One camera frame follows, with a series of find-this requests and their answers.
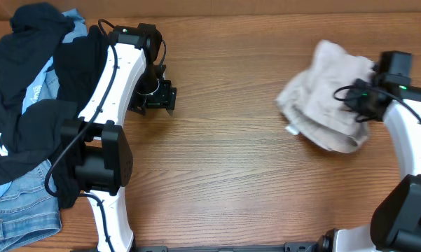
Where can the blue denim jeans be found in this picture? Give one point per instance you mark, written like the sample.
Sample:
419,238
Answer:
27,212

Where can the black ribbed sweater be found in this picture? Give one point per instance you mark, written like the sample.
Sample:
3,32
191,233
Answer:
78,66

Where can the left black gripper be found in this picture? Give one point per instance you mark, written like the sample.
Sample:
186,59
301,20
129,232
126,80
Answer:
167,99

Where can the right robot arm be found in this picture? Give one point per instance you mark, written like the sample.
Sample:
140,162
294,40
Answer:
389,98

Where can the light blue shirt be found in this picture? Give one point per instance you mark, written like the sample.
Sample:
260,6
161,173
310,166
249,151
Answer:
46,84

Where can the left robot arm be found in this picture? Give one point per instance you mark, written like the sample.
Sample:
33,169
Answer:
96,150

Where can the beige cotton shorts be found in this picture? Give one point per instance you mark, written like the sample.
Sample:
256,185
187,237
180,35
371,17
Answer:
308,104

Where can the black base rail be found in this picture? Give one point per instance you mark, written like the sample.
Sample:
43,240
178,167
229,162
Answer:
287,247

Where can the black garment with white print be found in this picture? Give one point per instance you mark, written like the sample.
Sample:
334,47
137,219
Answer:
28,137

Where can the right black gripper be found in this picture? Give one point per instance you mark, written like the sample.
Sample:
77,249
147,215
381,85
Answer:
359,99

